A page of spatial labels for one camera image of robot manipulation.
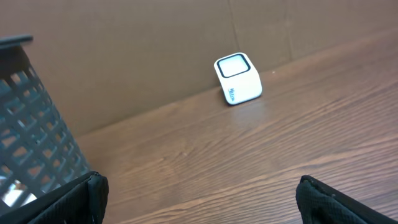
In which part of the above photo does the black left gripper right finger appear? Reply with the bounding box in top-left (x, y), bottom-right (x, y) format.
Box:
top-left (295, 175), bottom-right (397, 224)

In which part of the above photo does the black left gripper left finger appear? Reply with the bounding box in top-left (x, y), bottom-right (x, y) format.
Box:
top-left (1, 171), bottom-right (109, 224)

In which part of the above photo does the white barcode scanner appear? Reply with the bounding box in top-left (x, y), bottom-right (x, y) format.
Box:
top-left (214, 52), bottom-right (262, 105)

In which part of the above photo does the grey plastic mesh basket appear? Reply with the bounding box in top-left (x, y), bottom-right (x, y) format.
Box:
top-left (1, 35), bottom-right (90, 213)

